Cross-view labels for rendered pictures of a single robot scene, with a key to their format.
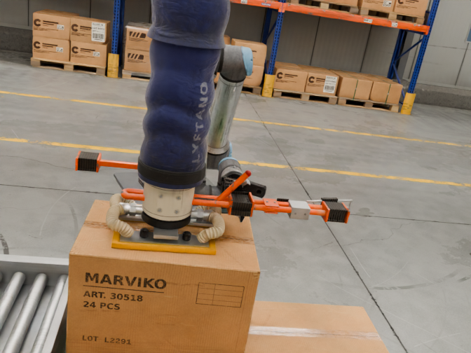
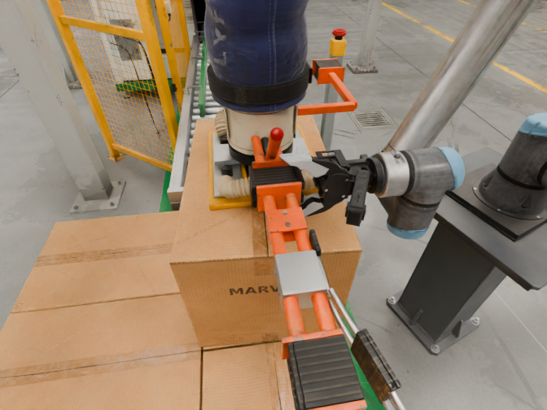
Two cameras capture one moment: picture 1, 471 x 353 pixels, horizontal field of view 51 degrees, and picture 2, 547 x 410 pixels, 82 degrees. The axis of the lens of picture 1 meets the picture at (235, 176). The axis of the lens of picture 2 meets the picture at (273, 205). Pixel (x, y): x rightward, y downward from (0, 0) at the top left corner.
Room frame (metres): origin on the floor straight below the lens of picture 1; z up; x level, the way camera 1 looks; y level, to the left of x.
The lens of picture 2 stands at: (1.59, -0.51, 1.46)
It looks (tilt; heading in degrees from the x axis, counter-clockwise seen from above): 43 degrees down; 92
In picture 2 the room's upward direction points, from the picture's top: straight up
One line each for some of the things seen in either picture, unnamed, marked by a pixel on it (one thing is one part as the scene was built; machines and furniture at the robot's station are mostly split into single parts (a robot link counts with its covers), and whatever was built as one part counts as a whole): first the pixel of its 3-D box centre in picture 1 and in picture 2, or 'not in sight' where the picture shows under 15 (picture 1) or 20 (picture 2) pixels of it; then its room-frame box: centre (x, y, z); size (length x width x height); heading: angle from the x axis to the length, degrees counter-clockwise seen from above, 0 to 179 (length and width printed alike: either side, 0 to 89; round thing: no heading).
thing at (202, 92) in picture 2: not in sight; (199, 63); (0.92, 2.00, 0.60); 1.60 x 0.10 x 0.09; 100
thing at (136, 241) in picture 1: (165, 237); (226, 159); (1.44, 0.20, 0.97); 0.34 x 0.10 x 0.05; 101
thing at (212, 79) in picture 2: (172, 165); (260, 75); (1.53, 0.22, 1.19); 0.23 x 0.23 x 0.04
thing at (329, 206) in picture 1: (334, 211); (319, 377); (1.64, -0.38, 1.07); 0.08 x 0.07 x 0.05; 101
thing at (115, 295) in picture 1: (165, 280); (261, 220); (1.53, 0.19, 0.74); 0.60 x 0.40 x 0.40; 97
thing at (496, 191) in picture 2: not in sight; (518, 183); (2.34, 0.31, 0.82); 0.19 x 0.19 x 0.10
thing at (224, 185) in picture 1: (233, 187); (345, 176); (1.72, 0.00, 1.07); 0.12 x 0.09 x 0.08; 11
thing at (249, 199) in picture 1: (240, 203); (275, 184); (1.58, -0.03, 1.07); 0.10 x 0.08 x 0.06; 11
